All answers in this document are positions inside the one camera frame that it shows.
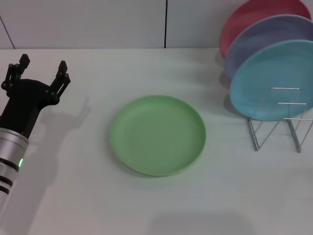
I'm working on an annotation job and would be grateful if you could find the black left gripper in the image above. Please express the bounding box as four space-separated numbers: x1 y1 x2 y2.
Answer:
0 54 71 141

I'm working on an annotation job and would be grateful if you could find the green plastic plate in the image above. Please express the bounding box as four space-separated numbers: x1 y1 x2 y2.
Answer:
110 94 207 178

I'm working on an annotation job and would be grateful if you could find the red plastic plate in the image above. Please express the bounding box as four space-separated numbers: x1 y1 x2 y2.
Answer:
219 0 313 59

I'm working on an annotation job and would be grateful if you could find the purple plastic plate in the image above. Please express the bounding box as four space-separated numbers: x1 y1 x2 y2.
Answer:
224 14 313 81

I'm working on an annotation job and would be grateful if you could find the blue plastic plate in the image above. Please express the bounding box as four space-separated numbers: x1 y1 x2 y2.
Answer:
229 39 313 122

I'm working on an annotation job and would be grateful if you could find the silver wire plate rack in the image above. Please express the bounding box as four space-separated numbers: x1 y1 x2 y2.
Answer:
246 87 313 153

